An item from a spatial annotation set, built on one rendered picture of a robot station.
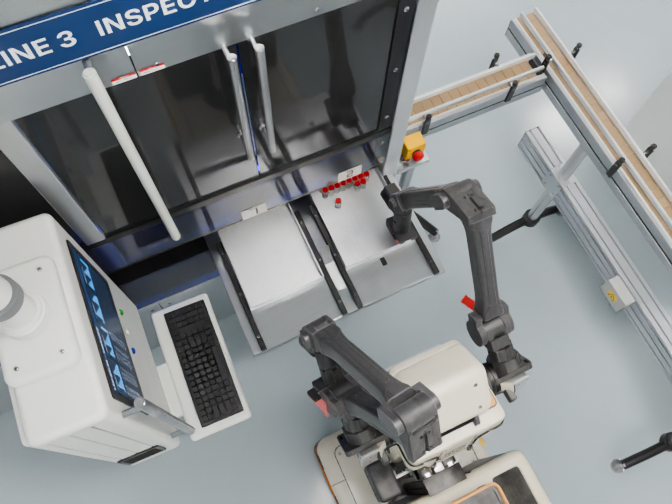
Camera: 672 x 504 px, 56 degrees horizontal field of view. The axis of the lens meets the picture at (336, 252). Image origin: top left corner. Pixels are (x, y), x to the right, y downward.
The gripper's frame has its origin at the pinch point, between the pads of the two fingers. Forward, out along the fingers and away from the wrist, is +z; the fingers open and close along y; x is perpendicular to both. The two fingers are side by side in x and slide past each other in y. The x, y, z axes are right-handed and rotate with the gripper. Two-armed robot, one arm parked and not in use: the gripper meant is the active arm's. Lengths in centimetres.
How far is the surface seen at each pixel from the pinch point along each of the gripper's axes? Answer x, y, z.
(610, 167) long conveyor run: -82, -5, 0
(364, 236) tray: 9.5, 7.8, 1.3
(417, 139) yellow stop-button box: -18.6, 24.6, -16.9
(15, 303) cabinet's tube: 96, -22, -79
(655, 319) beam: -87, -51, 45
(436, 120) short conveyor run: -32.8, 35.2, -8.8
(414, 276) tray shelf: 0.4, -11.7, 4.8
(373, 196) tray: -0.1, 20.1, -0.9
